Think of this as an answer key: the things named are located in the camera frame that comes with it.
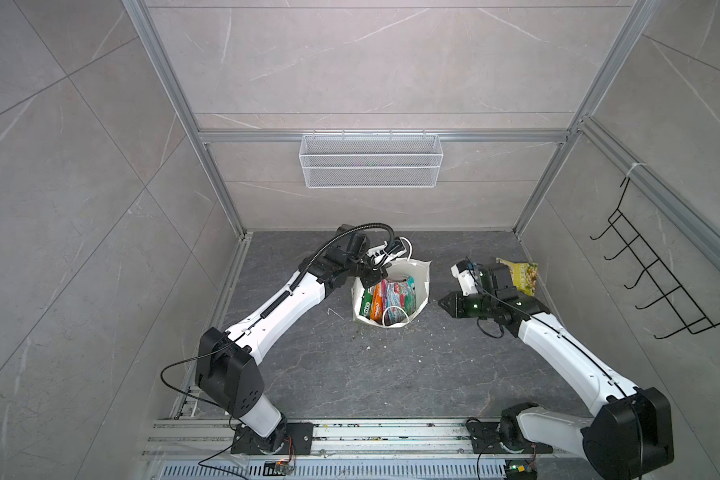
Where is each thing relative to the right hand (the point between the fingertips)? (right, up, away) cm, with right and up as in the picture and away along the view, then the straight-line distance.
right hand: (441, 300), depth 83 cm
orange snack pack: (-18, -4, +3) cm, 19 cm away
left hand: (-16, +13, -4) cm, 21 cm away
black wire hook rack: (+44, 0, -25) cm, 50 cm away
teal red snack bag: (-11, 0, +4) cm, 12 cm away
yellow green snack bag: (+33, +6, +18) cm, 38 cm away
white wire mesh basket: (-20, +45, +18) cm, 52 cm away
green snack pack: (-21, -1, +1) cm, 21 cm away
